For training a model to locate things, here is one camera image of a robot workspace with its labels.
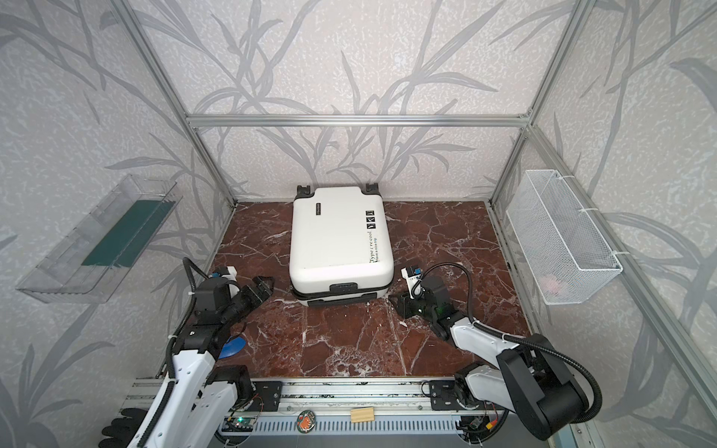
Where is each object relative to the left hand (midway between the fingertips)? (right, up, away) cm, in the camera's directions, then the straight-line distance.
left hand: (271, 277), depth 81 cm
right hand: (+37, -5, +7) cm, 38 cm away
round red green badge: (+13, -34, -11) cm, 38 cm away
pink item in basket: (+77, 0, -8) cm, 77 cm away
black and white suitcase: (+20, +9, +1) cm, 22 cm away
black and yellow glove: (-33, -36, -13) cm, 50 cm away
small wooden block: (+27, -34, -10) cm, 44 cm away
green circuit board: (-5, -36, -10) cm, 37 cm away
